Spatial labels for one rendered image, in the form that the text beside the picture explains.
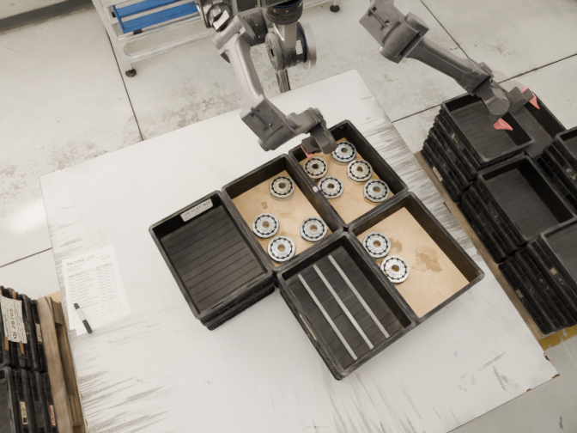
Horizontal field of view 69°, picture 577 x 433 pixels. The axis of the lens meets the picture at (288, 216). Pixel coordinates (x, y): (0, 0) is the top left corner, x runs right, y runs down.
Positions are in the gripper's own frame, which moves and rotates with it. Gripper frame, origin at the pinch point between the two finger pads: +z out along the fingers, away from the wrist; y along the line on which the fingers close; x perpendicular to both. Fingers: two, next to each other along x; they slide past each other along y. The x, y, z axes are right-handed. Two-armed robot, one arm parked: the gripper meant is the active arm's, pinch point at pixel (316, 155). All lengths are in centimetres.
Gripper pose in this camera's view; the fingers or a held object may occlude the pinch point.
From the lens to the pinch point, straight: 164.3
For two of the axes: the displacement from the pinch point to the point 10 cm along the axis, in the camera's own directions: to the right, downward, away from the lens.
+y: 9.0, -4.0, 1.6
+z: 0.2, 4.2, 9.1
